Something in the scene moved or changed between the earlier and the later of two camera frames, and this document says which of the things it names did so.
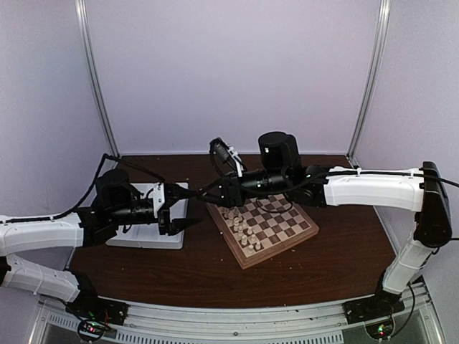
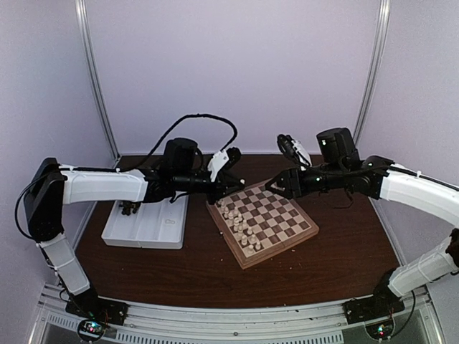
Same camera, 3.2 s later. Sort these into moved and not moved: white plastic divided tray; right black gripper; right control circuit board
Moved: right black gripper
Not moved: right control circuit board; white plastic divided tray
